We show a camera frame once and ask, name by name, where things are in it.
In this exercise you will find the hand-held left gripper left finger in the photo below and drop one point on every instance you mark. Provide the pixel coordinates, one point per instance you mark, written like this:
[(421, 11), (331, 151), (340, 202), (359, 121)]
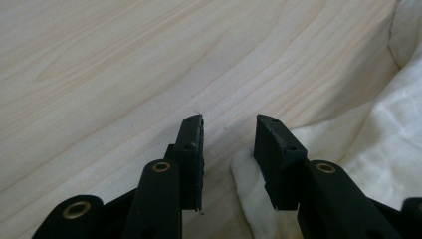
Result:
[(185, 166)]

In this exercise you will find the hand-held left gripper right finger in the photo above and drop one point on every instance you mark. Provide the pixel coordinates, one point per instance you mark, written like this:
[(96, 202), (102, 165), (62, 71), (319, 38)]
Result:
[(282, 166)]

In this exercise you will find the white cloth with brown print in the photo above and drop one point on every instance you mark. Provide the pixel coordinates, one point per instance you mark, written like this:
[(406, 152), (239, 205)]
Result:
[(381, 149)]

